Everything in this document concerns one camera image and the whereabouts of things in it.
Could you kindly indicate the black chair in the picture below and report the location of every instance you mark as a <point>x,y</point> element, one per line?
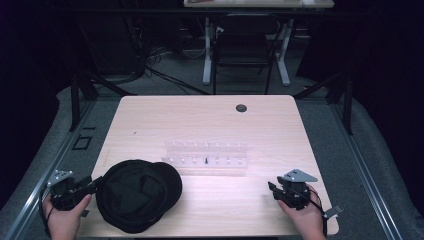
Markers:
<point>245,46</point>

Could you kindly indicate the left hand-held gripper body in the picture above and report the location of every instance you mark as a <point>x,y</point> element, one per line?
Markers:
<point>63,195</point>

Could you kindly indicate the grey metal floor rail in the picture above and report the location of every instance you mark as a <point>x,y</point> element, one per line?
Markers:
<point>370,186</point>
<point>43,186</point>

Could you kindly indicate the white desk with legs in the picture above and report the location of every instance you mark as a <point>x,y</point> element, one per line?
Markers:
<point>283,50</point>

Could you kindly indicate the black hat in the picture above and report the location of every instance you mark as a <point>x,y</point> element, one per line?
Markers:
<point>138,196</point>

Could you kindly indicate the clear acrylic peg rack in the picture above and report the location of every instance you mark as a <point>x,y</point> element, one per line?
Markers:
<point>206,155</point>

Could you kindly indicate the round grey table grommet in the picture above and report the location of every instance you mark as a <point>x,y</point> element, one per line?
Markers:
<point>241,108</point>

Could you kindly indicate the person's left hand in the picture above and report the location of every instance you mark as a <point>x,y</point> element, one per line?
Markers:
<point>65,220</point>

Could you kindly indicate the person's right hand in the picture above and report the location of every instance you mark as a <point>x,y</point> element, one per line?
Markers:
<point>305,220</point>

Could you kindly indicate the black metal stand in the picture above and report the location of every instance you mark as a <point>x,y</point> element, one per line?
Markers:
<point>76,100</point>
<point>346,100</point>

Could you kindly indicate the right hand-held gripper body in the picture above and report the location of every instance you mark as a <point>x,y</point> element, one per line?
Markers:
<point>295,191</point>

